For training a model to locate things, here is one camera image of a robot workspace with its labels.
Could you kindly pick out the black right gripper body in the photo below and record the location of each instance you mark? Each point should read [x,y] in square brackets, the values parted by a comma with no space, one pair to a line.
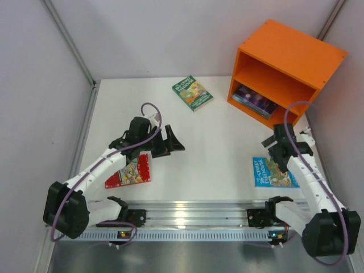
[276,143]

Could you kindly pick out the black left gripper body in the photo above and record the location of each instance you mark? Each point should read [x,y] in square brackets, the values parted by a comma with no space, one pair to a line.
[161,143]

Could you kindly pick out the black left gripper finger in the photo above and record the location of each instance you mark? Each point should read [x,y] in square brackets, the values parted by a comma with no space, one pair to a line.
[172,143]
[158,152]

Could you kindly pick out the blue 26-Storey Treehouse book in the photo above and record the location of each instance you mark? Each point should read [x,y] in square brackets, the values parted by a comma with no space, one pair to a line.
[268,175]

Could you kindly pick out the purple Robinson Crusoe book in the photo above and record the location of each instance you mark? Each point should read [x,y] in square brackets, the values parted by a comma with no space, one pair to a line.
[254,101]

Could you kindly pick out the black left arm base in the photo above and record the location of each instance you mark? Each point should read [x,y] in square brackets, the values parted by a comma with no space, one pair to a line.
[136,217]

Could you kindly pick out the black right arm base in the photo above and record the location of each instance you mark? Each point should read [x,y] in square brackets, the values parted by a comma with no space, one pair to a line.
[259,218]

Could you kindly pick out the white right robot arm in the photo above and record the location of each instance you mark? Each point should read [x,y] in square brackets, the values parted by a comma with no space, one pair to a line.
[328,228]

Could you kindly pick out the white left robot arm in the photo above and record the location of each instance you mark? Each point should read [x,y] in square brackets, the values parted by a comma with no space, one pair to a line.
[71,207]

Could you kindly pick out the red comic cover book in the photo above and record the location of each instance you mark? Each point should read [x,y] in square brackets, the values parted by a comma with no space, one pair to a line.
[136,172]

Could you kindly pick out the green Treehouse book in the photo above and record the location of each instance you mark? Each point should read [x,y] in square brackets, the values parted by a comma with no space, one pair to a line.
[192,93]

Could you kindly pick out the orange wooden shelf cabinet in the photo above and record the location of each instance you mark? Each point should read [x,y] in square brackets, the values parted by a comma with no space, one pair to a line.
[285,66]

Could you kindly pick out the aluminium mounting rail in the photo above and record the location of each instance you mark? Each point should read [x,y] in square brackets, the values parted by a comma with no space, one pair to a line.
[227,224]

